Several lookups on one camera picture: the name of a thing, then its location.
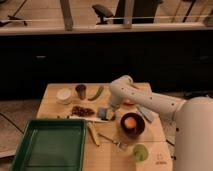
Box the blue sponge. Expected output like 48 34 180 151
97 107 107 120

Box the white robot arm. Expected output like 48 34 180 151
108 75 213 171

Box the green plastic tray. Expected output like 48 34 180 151
10 119 86 171

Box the orange bowl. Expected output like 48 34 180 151
122 99 135 106

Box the dark bowl with egg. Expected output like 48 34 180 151
120 112 145 138

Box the green pea pod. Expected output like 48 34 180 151
88 86 104 101

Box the metal fork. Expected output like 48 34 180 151
98 133 128 150

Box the metal cup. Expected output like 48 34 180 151
75 84 86 100

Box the grey blue cloth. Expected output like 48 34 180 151
138 106 154 123

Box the green plastic cup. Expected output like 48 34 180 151
133 144 149 162

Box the white cup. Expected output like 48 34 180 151
56 88 71 105

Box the dark cabinet counter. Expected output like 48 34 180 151
0 31 213 100

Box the black office chair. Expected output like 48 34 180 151
92 4 113 24

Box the white handled knife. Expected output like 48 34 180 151
68 116 108 123

